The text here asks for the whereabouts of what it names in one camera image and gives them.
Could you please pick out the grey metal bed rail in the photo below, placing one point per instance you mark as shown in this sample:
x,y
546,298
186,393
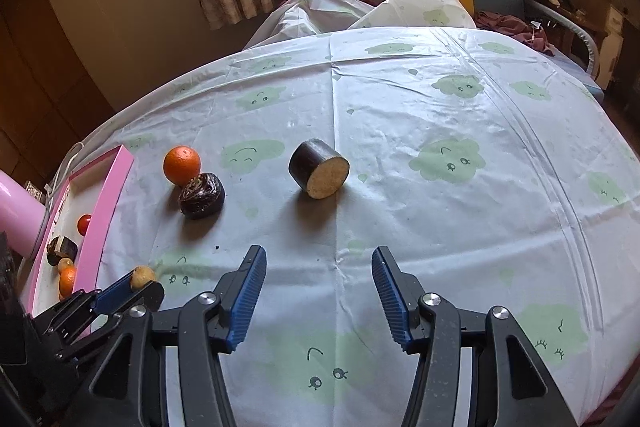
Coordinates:
x,y
585,42

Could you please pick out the tan longan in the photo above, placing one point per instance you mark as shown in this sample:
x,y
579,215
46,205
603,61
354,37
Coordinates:
x,y
143,276
65,265

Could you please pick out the dark red cloth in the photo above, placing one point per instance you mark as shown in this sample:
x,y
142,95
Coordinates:
x,y
505,27

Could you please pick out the white cloud-print pillow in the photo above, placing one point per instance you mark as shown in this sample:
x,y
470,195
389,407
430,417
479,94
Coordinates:
x,y
430,9

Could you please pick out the pink electric kettle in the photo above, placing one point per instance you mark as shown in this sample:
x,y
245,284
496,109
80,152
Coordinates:
x,y
15,217

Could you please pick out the dark wrinkled passion fruit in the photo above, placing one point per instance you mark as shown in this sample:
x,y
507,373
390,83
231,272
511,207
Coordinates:
x,y
201,197

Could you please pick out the red cherry tomato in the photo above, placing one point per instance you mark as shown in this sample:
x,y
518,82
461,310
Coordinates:
x,y
84,224

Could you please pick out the orange mandarin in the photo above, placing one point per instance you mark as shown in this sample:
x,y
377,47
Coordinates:
x,y
67,282
180,163

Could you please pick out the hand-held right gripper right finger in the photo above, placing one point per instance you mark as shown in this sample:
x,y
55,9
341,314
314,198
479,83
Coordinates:
x,y
395,302

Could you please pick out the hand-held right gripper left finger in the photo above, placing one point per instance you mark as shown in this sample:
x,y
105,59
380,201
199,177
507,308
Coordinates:
x,y
245,302

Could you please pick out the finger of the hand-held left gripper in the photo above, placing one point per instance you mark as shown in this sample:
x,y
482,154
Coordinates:
x,y
115,296
152,296

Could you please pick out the pink shallow cardboard box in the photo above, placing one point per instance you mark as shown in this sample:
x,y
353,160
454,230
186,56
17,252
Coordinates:
x,y
107,207

